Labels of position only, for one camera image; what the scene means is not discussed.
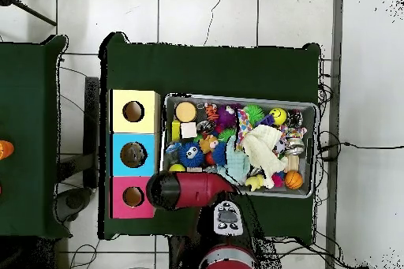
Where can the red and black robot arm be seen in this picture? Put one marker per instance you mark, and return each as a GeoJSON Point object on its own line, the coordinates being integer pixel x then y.
{"type": "Point", "coordinates": [196, 190]}

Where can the purple spiky ball with eyes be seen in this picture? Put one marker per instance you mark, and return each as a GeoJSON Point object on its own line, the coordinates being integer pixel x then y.
{"type": "Point", "coordinates": [226, 116]}

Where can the brown plush toy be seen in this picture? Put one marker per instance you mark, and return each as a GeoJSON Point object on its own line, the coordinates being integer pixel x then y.
{"type": "Point", "coordinates": [208, 143]}

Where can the yellow smiley ball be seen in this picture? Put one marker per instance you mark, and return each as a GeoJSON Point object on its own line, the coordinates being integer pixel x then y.
{"type": "Point", "coordinates": [277, 116]}

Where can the clear plastic packet blue label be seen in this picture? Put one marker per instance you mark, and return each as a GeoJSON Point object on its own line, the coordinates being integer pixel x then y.
{"type": "Point", "coordinates": [173, 150]}

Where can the green spiky ball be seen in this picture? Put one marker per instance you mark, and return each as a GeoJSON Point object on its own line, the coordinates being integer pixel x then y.
{"type": "Point", "coordinates": [253, 114]}

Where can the small orange basketball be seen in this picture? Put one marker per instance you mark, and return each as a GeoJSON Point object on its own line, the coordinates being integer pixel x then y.
{"type": "Point", "coordinates": [293, 180]}

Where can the plain yellow ball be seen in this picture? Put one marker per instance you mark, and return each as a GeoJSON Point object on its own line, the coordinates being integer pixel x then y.
{"type": "Point", "coordinates": [177, 168]}

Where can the polka dot cloth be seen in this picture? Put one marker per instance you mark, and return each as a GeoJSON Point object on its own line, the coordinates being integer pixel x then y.
{"type": "Point", "coordinates": [242, 121]}

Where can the clear mesh bin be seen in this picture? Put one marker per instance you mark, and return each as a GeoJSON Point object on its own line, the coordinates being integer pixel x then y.
{"type": "Point", "coordinates": [271, 193]}

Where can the cream knitted cloth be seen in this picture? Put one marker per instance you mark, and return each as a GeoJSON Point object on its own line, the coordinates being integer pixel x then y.
{"type": "Point", "coordinates": [262, 146]}

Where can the blue fuzzy toy with eyes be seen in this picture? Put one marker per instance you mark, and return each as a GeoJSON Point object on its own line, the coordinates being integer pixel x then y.
{"type": "Point", "coordinates": [191, 154]}

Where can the wooden box with three holes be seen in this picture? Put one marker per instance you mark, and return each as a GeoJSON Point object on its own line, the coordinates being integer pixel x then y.
{"type": "Point", "coordinates": [148, 155]}

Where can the green cloth side table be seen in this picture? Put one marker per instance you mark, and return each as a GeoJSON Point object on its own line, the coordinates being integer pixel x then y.
{"type": "Point", "coordinates": [31, 105]}

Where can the mint green knitted cloth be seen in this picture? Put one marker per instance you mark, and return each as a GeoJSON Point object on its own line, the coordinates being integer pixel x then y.
{"type": "Point", "coordinates": [237, 163]}

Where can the small orange object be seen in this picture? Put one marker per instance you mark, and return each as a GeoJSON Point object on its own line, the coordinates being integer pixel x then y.
{"type": "Point", "coordinates": [5, 150]}

